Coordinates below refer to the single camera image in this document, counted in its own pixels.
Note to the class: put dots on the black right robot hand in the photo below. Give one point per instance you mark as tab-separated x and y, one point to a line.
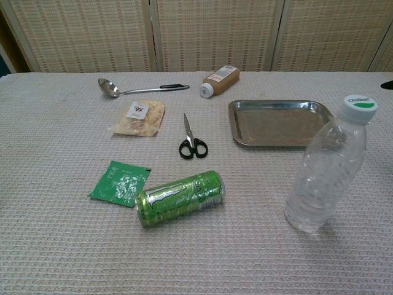
388	84

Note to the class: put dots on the transparent plastic water bottle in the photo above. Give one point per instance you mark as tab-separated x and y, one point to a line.
322	184

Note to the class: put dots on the square stainless steel tray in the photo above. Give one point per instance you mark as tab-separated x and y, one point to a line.
276	123

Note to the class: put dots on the brown bottle with white cap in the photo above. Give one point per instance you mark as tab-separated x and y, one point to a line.
219	80

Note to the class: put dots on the woven bamboo screen panel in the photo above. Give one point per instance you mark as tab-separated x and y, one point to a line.
215	30
83	33
337	33

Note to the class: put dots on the green energy drink can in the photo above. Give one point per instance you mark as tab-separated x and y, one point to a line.
181	198

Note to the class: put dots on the clear snack packet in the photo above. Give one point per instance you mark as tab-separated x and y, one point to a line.
139	118

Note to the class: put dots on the green tea sachet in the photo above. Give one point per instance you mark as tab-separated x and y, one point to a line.
121	184

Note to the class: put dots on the beige waffle-weave tablecloth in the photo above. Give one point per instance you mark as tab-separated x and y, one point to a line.
61	246

